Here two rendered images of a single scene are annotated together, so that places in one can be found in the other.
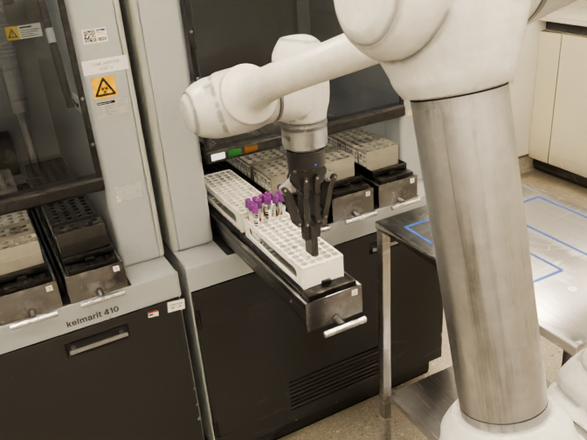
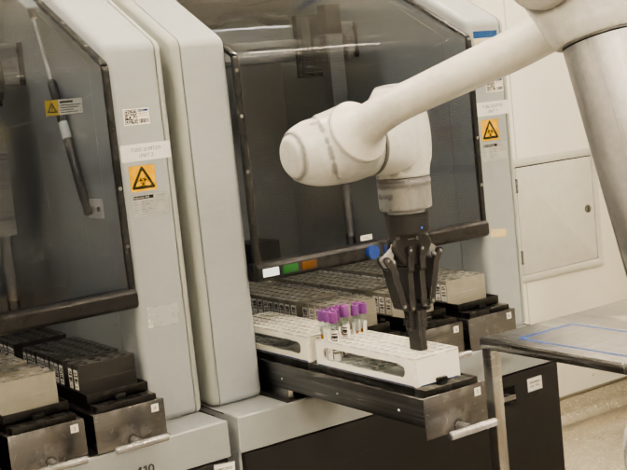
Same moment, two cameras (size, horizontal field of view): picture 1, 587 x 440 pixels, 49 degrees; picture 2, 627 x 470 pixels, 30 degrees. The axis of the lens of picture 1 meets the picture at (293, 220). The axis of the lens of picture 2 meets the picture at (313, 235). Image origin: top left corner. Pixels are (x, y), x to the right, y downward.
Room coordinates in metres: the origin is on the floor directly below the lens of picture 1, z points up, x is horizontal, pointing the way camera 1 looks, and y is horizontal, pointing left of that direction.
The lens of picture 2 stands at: (-0.72, 0.38, 1.32)
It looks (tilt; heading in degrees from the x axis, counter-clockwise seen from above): 7 degrees down; 353
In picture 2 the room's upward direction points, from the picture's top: 6 degrees counter-clockwise
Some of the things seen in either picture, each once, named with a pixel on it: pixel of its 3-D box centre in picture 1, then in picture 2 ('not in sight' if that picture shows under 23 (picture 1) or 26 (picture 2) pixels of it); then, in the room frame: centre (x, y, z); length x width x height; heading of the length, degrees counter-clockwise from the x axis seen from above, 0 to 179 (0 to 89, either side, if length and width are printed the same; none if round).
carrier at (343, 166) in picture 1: (335, 169); (409, 302); (1.69, -0.13, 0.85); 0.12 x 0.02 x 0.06; 116
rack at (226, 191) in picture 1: (235, 200); (288, 338); (1.57, 0.15, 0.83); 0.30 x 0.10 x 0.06; 26
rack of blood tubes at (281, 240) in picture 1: (291, 247); (384, 359); (1.28, 0.01, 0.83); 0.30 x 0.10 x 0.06; 26
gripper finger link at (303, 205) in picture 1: (303, 201); (406, 279); (1.19, -0.02, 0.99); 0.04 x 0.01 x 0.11; 26
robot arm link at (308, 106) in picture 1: (294, 79); (393, 131); (1.19, -0.02, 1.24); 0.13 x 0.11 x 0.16; 122
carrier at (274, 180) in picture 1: (287, 182); (352, 316); (1.62, 0.01, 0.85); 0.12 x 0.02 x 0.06; 117
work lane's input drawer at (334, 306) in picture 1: (266, 244); (343, 378); (1.41, 0.07, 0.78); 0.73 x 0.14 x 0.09; 26
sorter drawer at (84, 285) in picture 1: (70, 228); (60, 393); (1.59, 0.61, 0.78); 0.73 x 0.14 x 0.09; 26
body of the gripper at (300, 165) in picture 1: (307, 168); (409, 238); (1.20, -0.03, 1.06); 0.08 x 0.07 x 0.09; 116
